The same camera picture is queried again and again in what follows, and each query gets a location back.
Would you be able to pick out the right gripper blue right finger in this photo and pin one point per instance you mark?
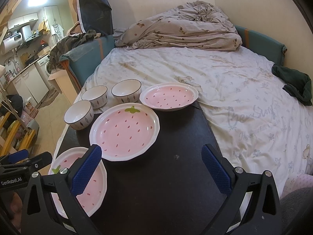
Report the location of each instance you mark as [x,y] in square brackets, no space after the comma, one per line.
[252,202]

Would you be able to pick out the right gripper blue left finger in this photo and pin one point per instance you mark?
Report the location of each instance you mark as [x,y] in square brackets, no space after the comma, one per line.
[39,214]

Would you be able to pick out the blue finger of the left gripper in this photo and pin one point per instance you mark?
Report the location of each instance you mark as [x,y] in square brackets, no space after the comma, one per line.
[33,164]
[14,157]

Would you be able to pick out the pink strawberry plate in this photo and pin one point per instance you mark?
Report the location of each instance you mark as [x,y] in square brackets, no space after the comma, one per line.
[169,96]
[125,131]
[94,193]

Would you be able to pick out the white bowl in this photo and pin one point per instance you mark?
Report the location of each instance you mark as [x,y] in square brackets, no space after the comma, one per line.
[127,91]
[97,96]
[80,115]

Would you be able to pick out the white kitchen cabinet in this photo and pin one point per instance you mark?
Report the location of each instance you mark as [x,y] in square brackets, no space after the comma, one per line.
[29,85]

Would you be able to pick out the wooden bedside cabinet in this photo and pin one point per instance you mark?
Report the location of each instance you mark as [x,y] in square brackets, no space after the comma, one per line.
[61,81]

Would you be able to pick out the black tray board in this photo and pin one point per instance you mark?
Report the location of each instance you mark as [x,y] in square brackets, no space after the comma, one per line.
[166,190]

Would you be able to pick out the white floral bed sheet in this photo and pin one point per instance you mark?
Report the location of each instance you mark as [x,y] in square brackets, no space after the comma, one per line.
[258,126]

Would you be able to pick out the washing machine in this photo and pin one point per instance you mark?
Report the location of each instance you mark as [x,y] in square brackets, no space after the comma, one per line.
[42,68]

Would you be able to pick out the water heater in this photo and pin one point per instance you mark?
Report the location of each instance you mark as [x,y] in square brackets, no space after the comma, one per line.
[11,42]

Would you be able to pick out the camouflage jacket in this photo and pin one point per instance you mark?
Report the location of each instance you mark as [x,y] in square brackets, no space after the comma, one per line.
[66,44]

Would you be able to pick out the dark green cloth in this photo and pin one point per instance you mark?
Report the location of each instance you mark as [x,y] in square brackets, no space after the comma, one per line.
[297,84]

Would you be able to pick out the beige patterned duvet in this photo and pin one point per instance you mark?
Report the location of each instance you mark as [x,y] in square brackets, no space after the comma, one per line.
[198,25]

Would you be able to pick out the teal bed frame padding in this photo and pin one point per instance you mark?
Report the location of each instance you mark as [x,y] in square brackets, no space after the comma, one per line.
[80,62]

